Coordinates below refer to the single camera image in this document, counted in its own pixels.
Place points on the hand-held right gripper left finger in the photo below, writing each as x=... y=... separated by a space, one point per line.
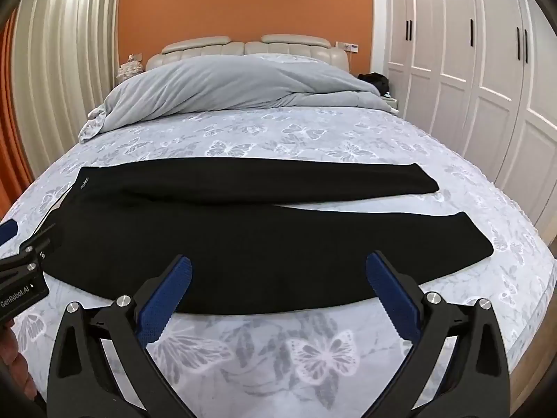
x=167 y=296

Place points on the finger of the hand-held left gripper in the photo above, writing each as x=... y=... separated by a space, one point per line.
x=37 y=244
x=6 y=231

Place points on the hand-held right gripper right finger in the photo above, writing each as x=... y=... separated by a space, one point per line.
x=394 y=296

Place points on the black pants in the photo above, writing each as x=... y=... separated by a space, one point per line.
x=261 y=248

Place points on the person's left hand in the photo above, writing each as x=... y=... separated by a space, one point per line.
x=15 y=361

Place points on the orange curtain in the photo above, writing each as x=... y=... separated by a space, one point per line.
x=11 y=130

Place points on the beige curtain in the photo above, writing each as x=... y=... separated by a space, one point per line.
x=69 y=61

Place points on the bed with butterfly sheet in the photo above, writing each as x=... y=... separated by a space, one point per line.
x=270 y=139

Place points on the white nightstand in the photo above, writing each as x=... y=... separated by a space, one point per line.
x=390 y=103

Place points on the white dried flower bunch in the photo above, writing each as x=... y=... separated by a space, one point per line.
x=130 y=69

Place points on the black bag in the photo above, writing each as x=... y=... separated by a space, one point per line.
x=375 y=82

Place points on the grey duvet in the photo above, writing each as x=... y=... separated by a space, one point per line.
x=226 y=82

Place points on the white wardrobe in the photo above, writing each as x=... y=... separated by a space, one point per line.
x=478 y=74

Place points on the cream padded headboard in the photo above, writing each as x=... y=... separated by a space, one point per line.
x=204 y=48

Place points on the white wall socket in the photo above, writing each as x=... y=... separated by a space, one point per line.
x=347 y=46

